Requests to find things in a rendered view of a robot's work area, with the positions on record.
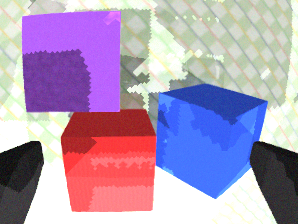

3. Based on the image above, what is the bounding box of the red block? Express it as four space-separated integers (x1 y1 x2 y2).
61 109 157 213

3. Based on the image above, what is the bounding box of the blue cube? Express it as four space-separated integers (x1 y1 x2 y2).
156 84 267 198

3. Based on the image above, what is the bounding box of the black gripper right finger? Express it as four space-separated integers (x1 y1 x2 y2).
249 141 298 224

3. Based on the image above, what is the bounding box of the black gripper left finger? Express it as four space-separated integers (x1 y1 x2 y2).
0 141 44 224

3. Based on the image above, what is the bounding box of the purple block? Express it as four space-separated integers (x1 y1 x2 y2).
21 11 121 112

